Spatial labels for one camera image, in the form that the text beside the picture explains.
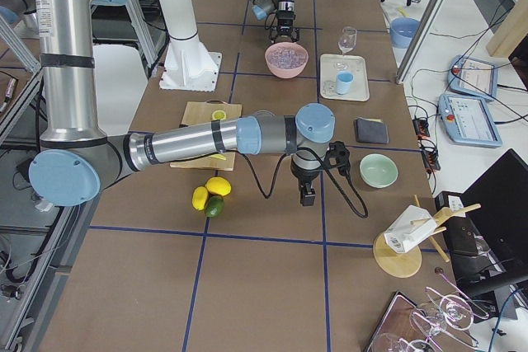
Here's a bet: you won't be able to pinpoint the yellow lemon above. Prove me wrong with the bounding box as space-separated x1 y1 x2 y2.
191 186 210 211
205 176 232 196

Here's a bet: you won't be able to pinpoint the grey folded cloth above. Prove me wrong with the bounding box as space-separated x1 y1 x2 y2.
354 118 389 144

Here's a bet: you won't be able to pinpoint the pink bowl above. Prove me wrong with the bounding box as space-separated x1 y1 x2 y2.
265 42 309 79

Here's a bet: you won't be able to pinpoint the lemon half slice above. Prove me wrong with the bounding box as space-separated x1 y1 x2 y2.
211 109 228 121

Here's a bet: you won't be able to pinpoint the clear ice cubes pile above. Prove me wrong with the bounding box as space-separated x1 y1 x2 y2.
267 47 306 69

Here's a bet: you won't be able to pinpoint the light blue cup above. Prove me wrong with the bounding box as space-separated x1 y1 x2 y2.
335 70 354 96

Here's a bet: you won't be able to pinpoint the wooden cup stand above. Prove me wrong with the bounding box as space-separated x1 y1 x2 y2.
373 196 481 278

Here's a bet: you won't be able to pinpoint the wooden cutting board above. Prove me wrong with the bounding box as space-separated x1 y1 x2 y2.
170 101 243 171

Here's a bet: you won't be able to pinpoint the green ceramic bowl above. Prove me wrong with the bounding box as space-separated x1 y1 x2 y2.
359 153 398 188

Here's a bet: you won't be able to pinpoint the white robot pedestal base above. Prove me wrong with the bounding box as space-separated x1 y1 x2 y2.
159 0 222 92

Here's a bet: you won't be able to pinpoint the blue bowl on side table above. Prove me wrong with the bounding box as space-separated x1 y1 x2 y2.
389 17 420 49

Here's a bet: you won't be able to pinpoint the far teach pendant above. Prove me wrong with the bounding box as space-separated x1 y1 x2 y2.
447 55 498 101

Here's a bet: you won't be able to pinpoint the clear wine glass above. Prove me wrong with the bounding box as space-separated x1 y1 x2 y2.
334 26 357 71

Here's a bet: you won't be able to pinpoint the near teach pendant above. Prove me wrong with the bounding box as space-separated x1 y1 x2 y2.
438 94 502 148

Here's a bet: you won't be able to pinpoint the teach pendant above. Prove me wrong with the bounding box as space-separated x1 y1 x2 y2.
447 55 498 101
438 94 502 148

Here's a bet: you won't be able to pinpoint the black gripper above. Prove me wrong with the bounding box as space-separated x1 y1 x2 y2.
290 149 328 206
269 10 299 43

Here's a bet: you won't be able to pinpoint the green lime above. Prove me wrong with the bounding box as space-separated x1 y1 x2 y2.
204 195 224 218

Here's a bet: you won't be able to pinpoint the white serving tray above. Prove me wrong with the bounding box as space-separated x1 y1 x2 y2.
320 54 370 101

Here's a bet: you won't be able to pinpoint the hanging wine glasses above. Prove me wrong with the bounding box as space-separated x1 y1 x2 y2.
365 267 490 351

